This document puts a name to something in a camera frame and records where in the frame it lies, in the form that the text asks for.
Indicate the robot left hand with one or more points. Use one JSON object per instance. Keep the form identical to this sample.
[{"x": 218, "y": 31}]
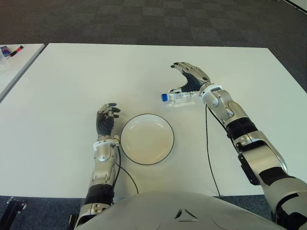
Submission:
[{"x": 105, "y": 124}]

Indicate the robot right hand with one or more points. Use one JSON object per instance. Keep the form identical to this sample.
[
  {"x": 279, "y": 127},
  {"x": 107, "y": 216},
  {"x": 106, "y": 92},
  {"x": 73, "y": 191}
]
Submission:
[{"x": 194, "y": 80}]

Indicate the clear water bottle blue cap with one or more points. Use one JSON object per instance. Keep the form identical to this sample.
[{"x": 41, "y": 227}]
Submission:
[{"x": 180, "y": 98}]

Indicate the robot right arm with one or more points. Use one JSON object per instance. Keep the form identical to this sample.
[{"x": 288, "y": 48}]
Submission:
[{"x": 259, "y": 153}]

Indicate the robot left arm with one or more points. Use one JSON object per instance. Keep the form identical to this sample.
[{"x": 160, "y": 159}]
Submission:
[{"x": 103, "y": 167}]

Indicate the white plate black rim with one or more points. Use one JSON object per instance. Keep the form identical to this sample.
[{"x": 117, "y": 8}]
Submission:
[{"x": 146, "y": 141}]

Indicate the white side table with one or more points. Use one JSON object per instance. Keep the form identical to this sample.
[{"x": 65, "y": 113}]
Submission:
[{"x": 19, "y": 64}]

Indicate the grey robot torso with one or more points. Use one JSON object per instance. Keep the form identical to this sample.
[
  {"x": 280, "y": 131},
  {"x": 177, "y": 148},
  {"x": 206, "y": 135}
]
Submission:
[{"x": 168, "y": 210}]

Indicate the red black screwdriver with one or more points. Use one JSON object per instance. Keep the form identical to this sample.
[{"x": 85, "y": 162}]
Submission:
[{"x": 18, "y": 49}]

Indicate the black metal stand foot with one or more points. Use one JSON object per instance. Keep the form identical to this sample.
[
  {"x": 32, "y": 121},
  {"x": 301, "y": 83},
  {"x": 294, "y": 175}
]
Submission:
[{"x": 15, "y": 206}]

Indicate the blue white packet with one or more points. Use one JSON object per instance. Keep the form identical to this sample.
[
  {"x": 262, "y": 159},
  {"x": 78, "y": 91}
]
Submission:
[{"x": 4, "y": 50}]

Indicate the white panel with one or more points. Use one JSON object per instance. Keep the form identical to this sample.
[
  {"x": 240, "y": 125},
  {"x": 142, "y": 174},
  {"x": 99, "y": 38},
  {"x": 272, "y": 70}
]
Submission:
[{"x": 299, "y": 3}]

